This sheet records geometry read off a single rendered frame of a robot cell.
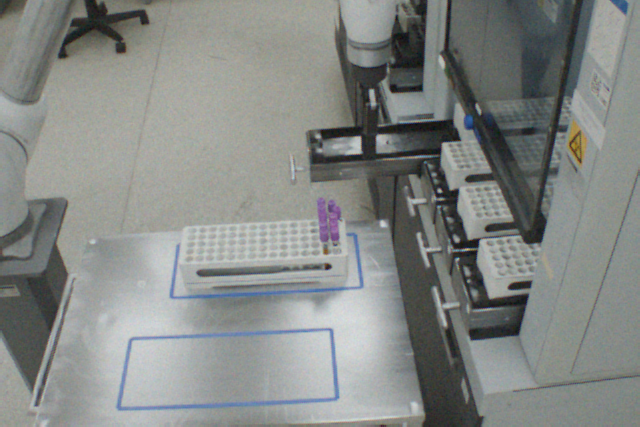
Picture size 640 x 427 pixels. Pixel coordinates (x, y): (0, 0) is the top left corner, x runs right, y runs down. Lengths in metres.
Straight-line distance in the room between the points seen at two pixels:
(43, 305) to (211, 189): 1.25
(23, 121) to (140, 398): 0.77
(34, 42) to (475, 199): 0.97
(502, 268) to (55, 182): 2.21
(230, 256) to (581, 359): 0.62
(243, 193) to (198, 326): 1.60
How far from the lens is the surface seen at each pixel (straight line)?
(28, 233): 1.63
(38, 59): 1.57
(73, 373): 1.19
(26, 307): 1.72
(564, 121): 1.63
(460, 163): 1.44
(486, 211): 1.32
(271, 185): 2.77
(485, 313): 1.23
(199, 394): 1.10
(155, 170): 2.95
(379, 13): 1.32
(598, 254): 1.01
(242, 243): 1.24
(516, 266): 1.23
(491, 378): 1.22
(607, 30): 0.87
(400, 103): 1.86
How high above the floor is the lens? 1.72
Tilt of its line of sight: 39 degrees down
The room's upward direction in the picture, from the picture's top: 3 degrees counter-clockwise
